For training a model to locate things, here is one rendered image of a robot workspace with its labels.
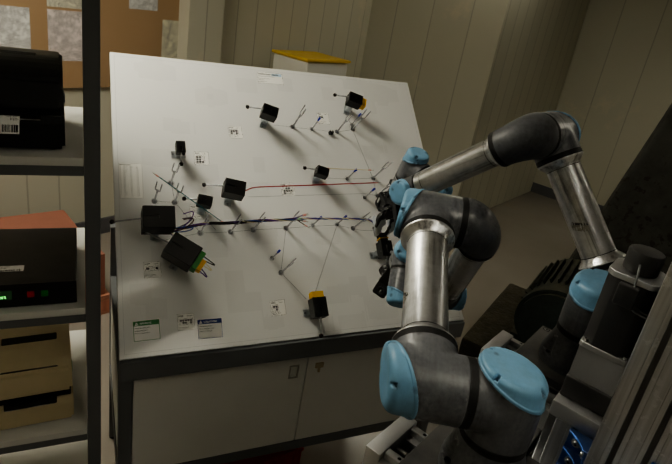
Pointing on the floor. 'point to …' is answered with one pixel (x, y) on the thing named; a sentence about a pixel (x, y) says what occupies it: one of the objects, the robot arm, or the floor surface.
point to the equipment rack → (51, 449)
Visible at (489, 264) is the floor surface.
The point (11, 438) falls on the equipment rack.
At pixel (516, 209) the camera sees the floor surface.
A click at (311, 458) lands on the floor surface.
